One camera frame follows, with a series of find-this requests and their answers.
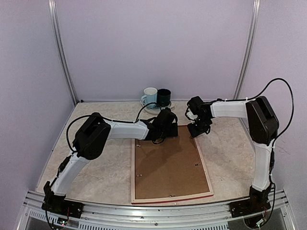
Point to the light blue mug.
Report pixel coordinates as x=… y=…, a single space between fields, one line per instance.
x=150 y=97

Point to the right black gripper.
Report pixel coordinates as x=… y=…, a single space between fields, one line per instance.
x=195 y=133

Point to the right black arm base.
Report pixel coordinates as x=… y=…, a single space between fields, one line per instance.
x=257 y=202

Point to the dark green mug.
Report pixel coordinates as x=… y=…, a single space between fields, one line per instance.
x=163 y=97

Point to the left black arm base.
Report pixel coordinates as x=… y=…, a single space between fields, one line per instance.
x=60 y=205

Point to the red and wood picture frame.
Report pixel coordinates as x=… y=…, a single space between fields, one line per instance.
x=168 y=200

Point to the aluminium corner post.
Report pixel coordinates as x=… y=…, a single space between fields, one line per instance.
x=249 y=47
x=60 y=47

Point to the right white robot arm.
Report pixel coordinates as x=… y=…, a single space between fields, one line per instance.
x=263 y=127

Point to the brown backing board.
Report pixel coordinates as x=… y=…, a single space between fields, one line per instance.
x=168 y=167

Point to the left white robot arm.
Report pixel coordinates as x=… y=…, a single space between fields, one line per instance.
x=91 y=137

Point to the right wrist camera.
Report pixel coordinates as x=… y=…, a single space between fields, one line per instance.
x=190 y=116

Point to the left aluminium corner post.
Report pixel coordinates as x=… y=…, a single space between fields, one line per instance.
x=60 y=47

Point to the white plate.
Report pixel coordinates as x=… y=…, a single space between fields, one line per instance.
x=156 y=109

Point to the right aluminium corner post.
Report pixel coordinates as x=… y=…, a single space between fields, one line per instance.
x=249 y=47

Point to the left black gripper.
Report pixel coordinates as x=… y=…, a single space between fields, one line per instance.
x=174 y=132

